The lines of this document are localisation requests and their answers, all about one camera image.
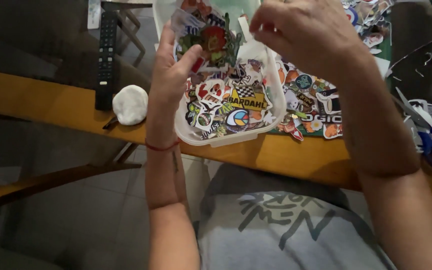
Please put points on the person's right hand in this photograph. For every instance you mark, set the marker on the person's right hand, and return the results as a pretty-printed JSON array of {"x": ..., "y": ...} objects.
[{"x": 309, "y": 33}]

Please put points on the person's left hand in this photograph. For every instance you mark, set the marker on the person's left hand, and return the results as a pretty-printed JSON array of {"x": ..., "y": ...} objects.
[{"x": 165, "y": 93}]

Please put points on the person's right fingers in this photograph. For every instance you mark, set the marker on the person's right fingers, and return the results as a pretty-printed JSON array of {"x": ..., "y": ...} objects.
[{"x": 264, "y": 22}]

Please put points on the red and green flower sticker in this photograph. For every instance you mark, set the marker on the red and green flower sticker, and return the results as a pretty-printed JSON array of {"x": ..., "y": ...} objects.
[{"x": 216, "y": 41}]

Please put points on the white paper strip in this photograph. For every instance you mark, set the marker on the white paper strip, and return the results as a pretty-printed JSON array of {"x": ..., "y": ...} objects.
[{"x": 246, "y": 32}]

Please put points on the clear plastic container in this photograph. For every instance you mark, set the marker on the clear plastic container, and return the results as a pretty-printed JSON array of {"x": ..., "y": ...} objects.
[{"x": 276, "y": 97}]

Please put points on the pile of stickers in container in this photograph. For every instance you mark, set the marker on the pile of stickers in container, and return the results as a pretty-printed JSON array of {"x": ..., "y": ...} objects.
[{"x": 231, "y": 105}]

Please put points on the heap of loose colourful stickers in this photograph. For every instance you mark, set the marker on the heap of loose colourful stickers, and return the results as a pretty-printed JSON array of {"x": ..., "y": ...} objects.
[{"x": 309, "y": 101}]

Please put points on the wooden stool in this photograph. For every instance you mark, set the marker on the wooden stool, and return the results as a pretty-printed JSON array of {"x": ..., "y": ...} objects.
[{"x": 129, "y": 22}]

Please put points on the white round clay lump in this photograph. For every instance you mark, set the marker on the white round clay lump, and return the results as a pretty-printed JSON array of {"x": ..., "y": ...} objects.
[{"x": 130, "y": 104}]

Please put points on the black remote control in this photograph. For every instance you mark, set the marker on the black remote control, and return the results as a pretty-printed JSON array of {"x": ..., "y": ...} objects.
[{"x": 106, "y": 60}]

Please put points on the white remote control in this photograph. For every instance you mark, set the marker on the white remote control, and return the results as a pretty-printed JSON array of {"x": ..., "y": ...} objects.
[{"x": 93, "y": 13}]

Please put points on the heap of white paper scraps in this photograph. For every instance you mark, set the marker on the heap of white paper scraps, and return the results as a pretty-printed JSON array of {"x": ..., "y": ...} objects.
[{"x": 426, "y": 108}]

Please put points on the small dark pen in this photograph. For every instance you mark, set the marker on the small dark pen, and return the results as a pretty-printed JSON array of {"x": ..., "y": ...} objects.
[{"x": 110, "y": 123}]

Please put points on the grey printed t-shirt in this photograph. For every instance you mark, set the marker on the grey printed t-shirt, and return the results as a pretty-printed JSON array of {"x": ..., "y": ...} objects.
[{"x": 283, "y": 228}]

